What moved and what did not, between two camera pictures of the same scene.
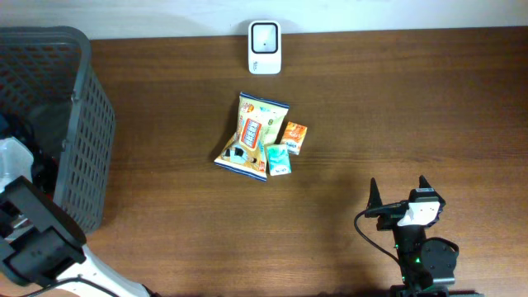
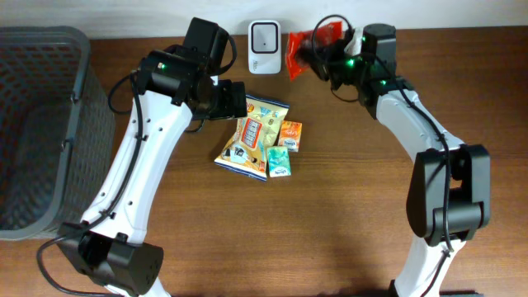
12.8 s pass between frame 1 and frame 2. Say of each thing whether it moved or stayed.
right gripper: moved
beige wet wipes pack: stayed
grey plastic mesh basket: stayed
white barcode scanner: stayed
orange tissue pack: moved
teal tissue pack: stayed
